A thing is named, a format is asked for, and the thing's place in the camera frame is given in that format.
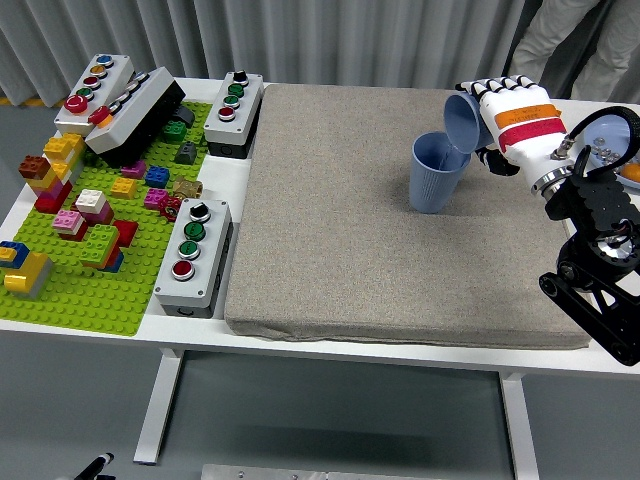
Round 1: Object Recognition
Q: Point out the red building brick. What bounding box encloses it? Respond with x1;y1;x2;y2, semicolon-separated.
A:
113;220;140;247
34;192;74;215

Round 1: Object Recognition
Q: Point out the lime green building brick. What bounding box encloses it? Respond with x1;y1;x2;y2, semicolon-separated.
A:
79;224;121;266

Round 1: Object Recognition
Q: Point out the grey-brown table mat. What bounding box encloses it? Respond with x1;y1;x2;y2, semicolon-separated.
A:
223;83;599;350

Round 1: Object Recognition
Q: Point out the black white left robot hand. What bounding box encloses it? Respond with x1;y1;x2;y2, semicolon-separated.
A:
74;452;115;480

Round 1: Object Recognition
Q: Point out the lime green building baseplate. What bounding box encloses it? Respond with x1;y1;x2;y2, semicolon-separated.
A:
0;101;214;338

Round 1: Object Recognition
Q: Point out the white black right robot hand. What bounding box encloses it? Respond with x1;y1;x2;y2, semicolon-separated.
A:
454;74;576;187

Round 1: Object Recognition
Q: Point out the brown building brick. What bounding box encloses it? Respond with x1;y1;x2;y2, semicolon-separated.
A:
18;155;51;180

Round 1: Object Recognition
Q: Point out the brass valve red handle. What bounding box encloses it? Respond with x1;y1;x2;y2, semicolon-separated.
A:
160;176;204;219

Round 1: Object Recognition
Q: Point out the grey control box black base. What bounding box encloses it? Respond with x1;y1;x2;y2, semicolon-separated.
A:
84;66;187;168

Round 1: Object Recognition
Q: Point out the large yellow building brick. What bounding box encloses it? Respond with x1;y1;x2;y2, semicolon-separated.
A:
3;251;51;294

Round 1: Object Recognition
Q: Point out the person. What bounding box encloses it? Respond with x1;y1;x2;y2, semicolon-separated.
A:
504;0;640;104

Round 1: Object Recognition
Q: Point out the grey pleated curtain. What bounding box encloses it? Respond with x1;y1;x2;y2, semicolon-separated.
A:
0;0;640;106

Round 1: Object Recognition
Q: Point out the white building brick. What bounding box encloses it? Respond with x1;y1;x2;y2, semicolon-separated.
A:
75;189;109;212

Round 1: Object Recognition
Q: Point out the blue building brick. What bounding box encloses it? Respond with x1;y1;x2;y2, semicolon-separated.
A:
0;240;30;267
144;165;171;189

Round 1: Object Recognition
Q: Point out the grey five-button control box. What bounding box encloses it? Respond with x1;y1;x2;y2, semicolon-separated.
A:
53;53;136;137

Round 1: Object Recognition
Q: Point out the grey four-button control box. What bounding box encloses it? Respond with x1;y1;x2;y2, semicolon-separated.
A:
153;198;235;319
203;70;265;160

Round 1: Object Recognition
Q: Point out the blue plate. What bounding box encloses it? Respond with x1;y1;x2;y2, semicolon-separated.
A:
582;113;640;190

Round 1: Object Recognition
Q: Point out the pink building brick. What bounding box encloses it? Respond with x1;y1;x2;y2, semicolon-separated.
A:
52;209;85;233

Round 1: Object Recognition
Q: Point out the white table leg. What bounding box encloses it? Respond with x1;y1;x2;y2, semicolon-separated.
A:
133;348;185;465
498;370;541;480

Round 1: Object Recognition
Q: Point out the blue ribbed plastic cup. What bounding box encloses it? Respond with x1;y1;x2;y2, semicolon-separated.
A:
443;92;494;155
408;130;473;215

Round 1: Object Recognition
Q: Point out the silver metal plate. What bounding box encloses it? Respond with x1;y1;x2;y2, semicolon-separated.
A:
200;463;451;480

